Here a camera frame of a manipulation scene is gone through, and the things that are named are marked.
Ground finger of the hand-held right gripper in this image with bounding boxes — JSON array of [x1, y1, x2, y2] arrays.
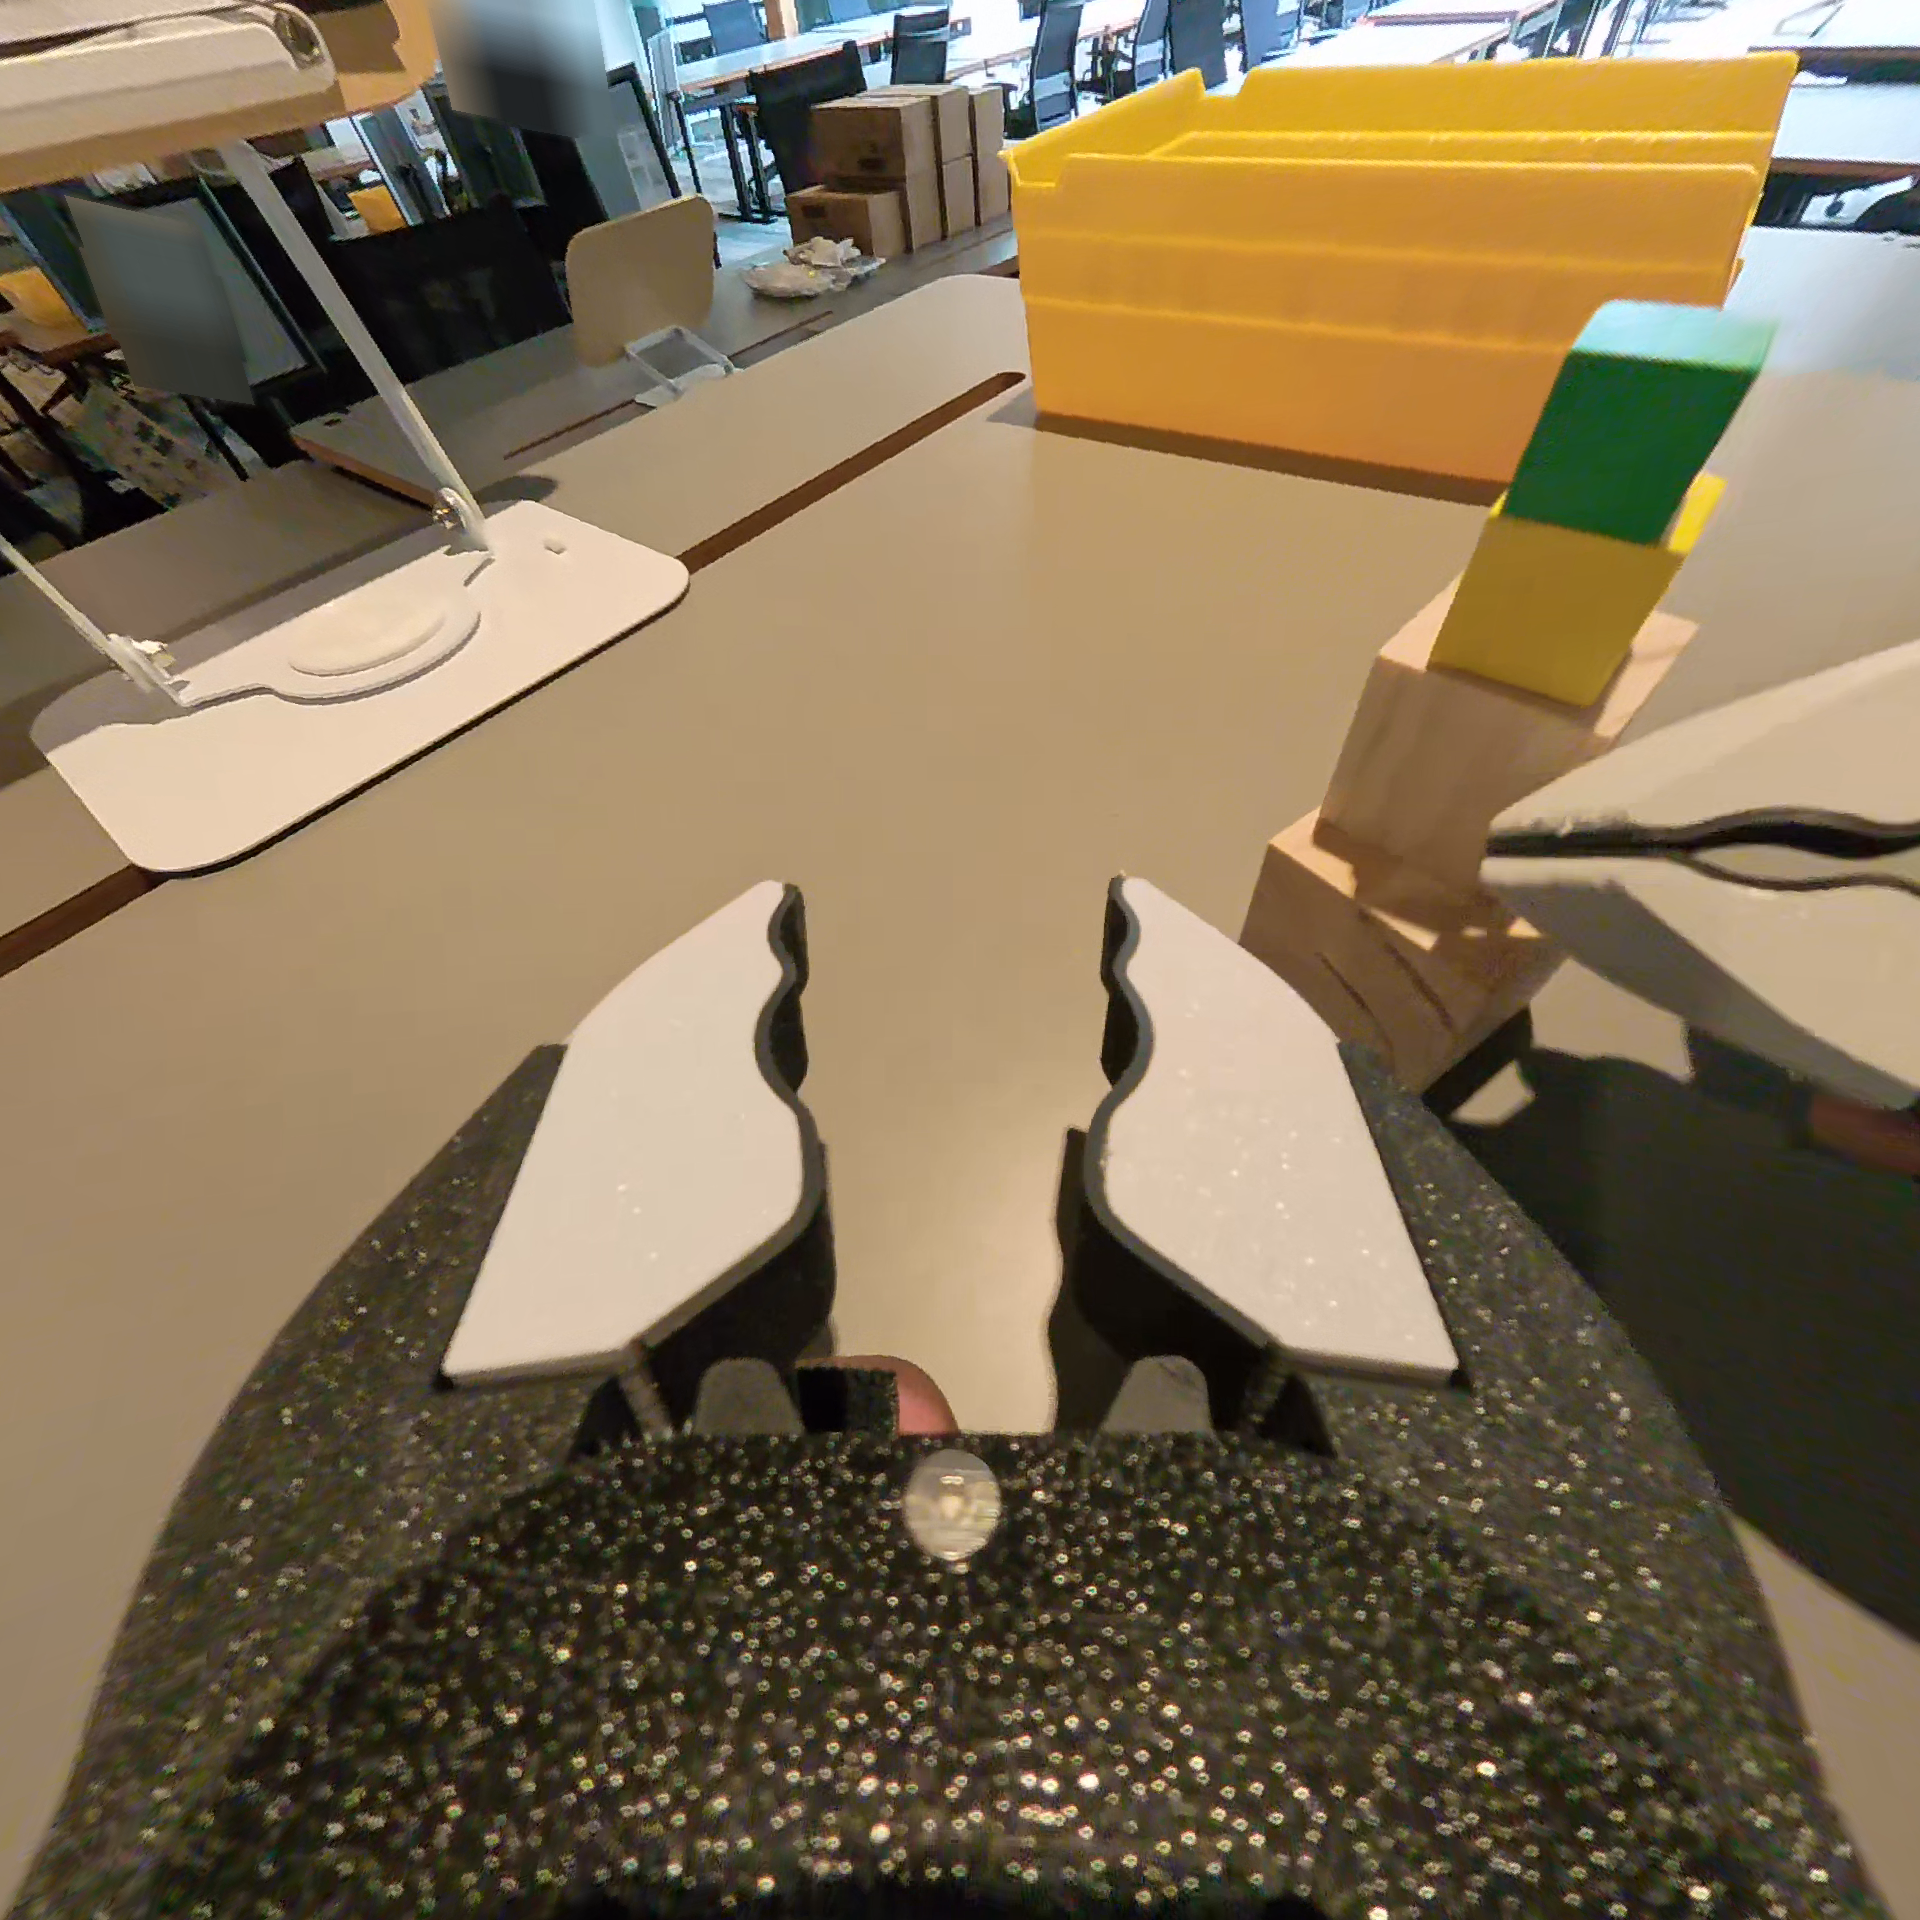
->
[[1486, 859, 1920, 1114], [1486, 641, 1920, 861]]

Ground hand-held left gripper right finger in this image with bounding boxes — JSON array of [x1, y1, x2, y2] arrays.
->
[[1046, 874, 1466, 1426]]

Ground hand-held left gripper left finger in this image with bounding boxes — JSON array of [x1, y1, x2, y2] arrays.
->
[[440, 879, 837, 1442]]

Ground large plain wooden cube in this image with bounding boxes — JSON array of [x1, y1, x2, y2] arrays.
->
[[1241, 809, 1569, 1089]]

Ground yellow wooden cube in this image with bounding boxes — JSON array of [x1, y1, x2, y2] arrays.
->
[[1428, 478, 1728, 705]]

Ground medium plain wooden cube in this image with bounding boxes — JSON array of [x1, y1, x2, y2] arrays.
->
[[1316, 575, 1700, 887]]

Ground green wooden cube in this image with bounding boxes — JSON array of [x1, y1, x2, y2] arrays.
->
[[1500, 299, 1779, 544]]

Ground white desk lamp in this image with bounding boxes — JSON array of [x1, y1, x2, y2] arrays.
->
[[0, 0, 692, 872]]

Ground beige board on clear stand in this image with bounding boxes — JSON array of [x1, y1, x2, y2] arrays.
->
[[565, 193, 740, 408]]

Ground cardboard box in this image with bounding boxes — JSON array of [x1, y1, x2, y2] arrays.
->
[[787, 183, 913, 259], [810, 94, 942, 192], [933, 85, 1011, 239]]

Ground grey panel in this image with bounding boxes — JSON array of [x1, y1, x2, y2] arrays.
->
[[67, 192, 313, 408]]

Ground black office chair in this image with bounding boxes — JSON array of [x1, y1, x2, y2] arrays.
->
[[747, 41, 874, 154]]

